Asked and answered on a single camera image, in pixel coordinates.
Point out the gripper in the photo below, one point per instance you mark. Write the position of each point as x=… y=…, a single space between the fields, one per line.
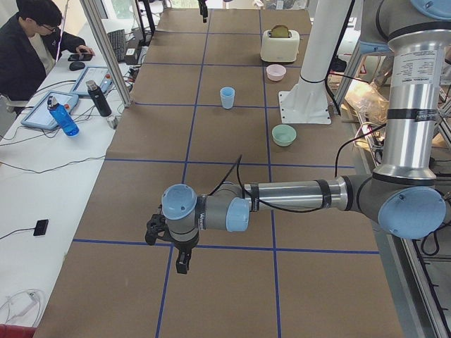
x=202 y=8
x=183 y=249

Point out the light blue cup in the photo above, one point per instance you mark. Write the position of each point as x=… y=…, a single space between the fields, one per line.
x=227 y=95

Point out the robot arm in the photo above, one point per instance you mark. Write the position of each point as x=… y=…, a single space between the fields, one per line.
x=399 y=195

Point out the cream toaster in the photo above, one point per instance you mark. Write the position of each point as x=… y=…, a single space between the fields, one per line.
x=280 y=50

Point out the bread slice in toaster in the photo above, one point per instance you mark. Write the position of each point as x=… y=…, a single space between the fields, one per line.
x=280 y=31

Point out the pink bowl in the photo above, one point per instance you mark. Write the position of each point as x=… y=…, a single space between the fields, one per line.
x=275 y=72

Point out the black keyboard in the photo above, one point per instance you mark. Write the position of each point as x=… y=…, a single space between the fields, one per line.
x=117 y=42

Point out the black thermos bottle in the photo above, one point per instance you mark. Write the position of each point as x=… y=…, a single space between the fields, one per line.
x=98 y=98

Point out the black smartphone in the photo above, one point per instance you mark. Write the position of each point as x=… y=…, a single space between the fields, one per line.
x=80 y=57

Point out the black computer mouse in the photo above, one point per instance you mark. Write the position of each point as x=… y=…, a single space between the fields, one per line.
x=76 y=65

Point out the green bowl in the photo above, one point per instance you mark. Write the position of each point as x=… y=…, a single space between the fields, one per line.
x=283 y=135

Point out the small black box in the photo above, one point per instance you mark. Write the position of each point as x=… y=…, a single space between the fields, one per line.
x=40 y=228

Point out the blue water bottle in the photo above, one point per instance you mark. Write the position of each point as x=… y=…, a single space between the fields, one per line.
x=62 y=117

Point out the seated person in black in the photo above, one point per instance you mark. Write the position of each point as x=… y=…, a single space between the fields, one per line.
x=31 y=43

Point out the crumpled plastic bag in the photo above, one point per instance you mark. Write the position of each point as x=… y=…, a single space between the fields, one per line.
x=366 y=100

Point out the teach pendant near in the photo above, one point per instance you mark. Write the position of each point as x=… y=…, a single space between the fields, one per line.
x=40 y=118

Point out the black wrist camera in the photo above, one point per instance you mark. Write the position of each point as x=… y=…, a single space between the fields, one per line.
x=156 y=229

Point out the aluminium frame post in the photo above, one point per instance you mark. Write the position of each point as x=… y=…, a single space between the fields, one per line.
x=93 y=17

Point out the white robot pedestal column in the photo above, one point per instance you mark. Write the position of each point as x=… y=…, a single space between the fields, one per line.
x=330 y=19

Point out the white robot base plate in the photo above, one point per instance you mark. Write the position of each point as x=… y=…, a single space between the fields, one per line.
x=298 y=107

